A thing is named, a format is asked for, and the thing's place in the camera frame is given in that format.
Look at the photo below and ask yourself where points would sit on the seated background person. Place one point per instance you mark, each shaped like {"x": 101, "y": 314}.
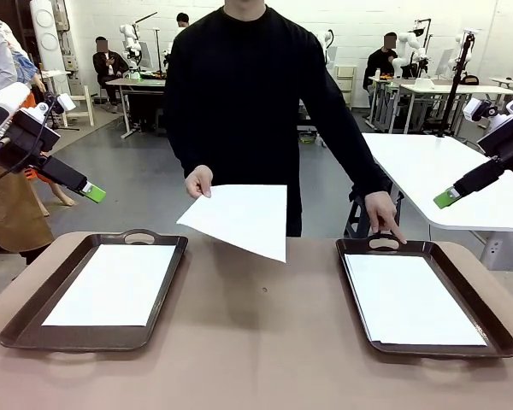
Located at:
{"x": 378, "y": 64}

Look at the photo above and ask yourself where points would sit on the person torso black sweater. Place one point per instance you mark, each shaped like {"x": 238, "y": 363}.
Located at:
{"x": 239, "y": 107}

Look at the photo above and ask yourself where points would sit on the mannequin in orange shorts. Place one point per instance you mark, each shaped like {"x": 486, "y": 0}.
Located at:
{"x": 23, "y": 68}

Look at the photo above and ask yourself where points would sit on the white A4 paper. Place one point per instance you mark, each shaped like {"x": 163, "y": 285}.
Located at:
{"x": 111, "y": 286}
{"x": 410, "y": 299}
{"x": 243, "y": 218}

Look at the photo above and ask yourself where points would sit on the large white table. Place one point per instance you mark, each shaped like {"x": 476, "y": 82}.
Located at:
{"x": 432, "y": 162}

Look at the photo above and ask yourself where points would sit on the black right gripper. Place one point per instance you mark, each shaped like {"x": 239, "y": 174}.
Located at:
{"x": 506, "y": 141}

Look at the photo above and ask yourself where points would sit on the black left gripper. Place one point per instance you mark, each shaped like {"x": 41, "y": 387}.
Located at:
{"x": 30, "y": 141}

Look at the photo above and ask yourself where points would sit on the person's left forearm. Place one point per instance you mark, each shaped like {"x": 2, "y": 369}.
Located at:
{"x": 359, "y": 162}

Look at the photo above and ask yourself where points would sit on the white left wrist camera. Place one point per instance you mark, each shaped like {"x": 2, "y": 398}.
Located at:
{"x": 67, "y": 102}

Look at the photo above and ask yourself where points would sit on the white drawer cabinet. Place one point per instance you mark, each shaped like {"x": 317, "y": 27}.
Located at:
{"x": 346, "y": 85}

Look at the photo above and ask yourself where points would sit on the person's left hand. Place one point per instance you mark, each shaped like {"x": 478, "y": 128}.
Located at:
{"x": 382, "y": 211}

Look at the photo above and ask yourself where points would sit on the grey background work table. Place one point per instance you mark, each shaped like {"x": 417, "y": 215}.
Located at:
{"x": 141, "y": 83}

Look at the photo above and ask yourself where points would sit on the white wooden stool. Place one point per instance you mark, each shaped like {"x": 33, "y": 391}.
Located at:
{"x": 84, "y": 109}

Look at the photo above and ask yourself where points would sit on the grey wall equipment rack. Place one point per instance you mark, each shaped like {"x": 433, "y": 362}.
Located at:
{"x": 67, "y": 34}

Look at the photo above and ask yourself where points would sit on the white standing air conditioner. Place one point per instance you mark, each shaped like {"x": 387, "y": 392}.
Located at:
{"x": 47, "y": 25}

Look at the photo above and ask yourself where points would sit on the person's right hand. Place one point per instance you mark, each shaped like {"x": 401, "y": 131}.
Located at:
{"x": 198, "y": 181}

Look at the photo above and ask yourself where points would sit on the brown plastic serving tray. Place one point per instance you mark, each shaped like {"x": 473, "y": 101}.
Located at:
{"x": 468, "y": 294}
{"x": 90, "y": 339}

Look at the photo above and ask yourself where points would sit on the person's right forearm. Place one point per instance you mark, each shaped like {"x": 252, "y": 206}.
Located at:
{"x": 186, "y": 154}

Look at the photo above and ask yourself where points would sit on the white background desk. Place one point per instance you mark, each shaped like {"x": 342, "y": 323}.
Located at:
{"x": 474, "y": 89}

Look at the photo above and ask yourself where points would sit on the black stool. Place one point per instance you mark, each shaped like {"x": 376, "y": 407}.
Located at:
{"x": 358, "y": 220}

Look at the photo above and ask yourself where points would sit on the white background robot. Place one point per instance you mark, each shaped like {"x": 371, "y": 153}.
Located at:
{"x": 458, "y": 40}
{"x": 130, "y": 42}
{"x": 325, "y": 42}
{"x": 410, "y": 38}

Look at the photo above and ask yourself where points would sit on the background person dark hair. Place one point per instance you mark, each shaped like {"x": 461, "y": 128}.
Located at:
{"x": 182, "y": 18}

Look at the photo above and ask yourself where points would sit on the background person blurred face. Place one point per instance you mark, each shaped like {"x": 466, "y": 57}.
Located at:
{"x": 109, "y": 64}

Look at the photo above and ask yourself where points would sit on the black tripod pole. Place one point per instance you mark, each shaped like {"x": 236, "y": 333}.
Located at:
{"x": 453, "y": 91}

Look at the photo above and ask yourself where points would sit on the white monitor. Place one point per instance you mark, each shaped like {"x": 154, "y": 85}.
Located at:
{"x": 444, "y": 62}

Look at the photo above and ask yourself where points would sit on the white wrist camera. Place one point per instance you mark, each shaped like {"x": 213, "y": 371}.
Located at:
{"x": 67, "y": 102}
{"x": 474, "y": 109}

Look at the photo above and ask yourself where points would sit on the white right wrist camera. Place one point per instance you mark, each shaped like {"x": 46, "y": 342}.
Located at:
{"x": 474, "y": 109}

